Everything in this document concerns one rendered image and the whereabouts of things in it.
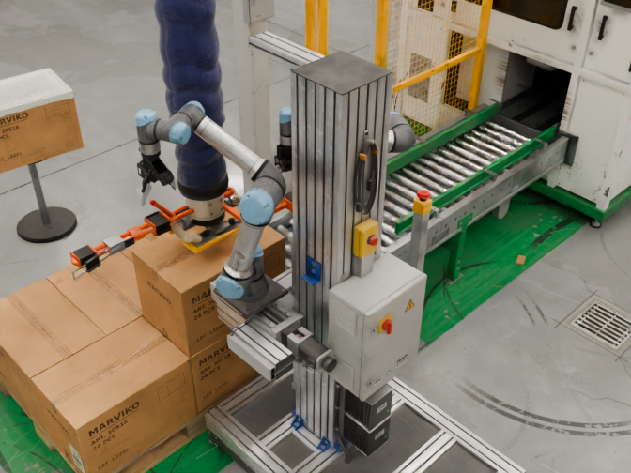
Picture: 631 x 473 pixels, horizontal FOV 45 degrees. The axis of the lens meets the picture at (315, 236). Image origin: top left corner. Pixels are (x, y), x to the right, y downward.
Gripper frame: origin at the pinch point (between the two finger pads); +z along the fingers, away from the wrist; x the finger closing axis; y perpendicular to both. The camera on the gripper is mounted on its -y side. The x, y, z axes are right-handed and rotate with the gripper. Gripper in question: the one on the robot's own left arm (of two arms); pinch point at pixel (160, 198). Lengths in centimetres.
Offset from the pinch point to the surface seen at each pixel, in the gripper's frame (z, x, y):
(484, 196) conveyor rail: 96, -217, -7
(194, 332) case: 84, -13, 8
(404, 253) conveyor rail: 100, -143, -7
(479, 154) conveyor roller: 99, -259, 27
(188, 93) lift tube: -25.4, -31.0, 20.4
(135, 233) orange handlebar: 32.4, -2.3, 27.7
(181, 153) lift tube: 3.7, -28.8, 26.6
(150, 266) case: 58, -10, 33
